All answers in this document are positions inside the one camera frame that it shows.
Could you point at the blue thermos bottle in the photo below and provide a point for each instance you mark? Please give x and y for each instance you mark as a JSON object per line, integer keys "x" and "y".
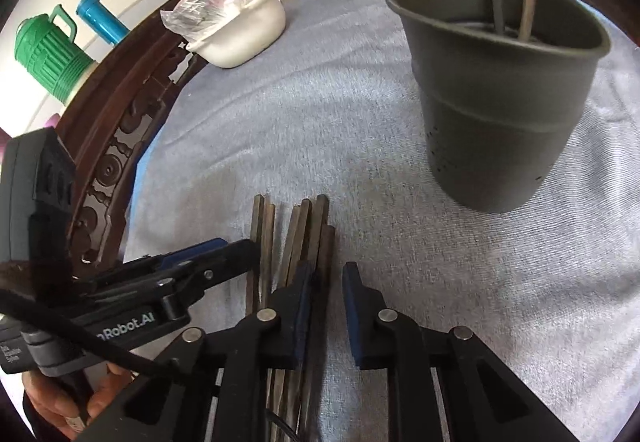
{"x": 100, "y": 19}

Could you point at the blue tablecloth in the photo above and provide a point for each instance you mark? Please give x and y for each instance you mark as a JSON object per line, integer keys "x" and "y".
{"x": 147, "y": 152}

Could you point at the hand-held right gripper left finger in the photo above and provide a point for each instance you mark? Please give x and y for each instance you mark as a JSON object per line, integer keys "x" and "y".
{"x": 302, "y": 307}

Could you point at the grey towel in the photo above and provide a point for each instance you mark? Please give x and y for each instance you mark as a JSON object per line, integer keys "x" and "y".
{"x": 325, "y": 122}

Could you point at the dark carved wooden cabinet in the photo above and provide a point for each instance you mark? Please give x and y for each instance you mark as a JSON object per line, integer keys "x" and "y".
{"x": 115, "y": 122}

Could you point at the clear plastic bag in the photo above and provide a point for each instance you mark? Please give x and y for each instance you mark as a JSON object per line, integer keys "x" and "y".
{"x": 215, "y": 2}

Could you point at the person's left hand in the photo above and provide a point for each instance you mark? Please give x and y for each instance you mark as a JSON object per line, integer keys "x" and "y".
{"x": 107, "y": 392}

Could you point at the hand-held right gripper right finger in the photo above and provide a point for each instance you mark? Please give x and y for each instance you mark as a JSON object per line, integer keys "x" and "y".
{"x": 352, "y": 312}

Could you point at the bundle of brown chopsticks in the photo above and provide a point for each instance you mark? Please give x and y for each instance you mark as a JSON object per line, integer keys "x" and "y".
{"x": 315, "y": 232}

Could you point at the green thermos jug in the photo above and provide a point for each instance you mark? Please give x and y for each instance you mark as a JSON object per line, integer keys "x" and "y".
{"x": 45, "y": 57}

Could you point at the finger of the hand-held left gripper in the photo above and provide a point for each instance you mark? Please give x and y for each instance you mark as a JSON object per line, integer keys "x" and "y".
{"x": 225, "y": 262}
{"x": 195, "y": 252}

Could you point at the grey utensil cup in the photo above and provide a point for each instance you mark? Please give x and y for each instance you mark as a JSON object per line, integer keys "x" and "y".
{"x": 500, "y": 122}

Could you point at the plain white bowl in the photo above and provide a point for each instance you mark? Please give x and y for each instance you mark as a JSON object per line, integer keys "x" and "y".
{"x": 240, "y": 42}

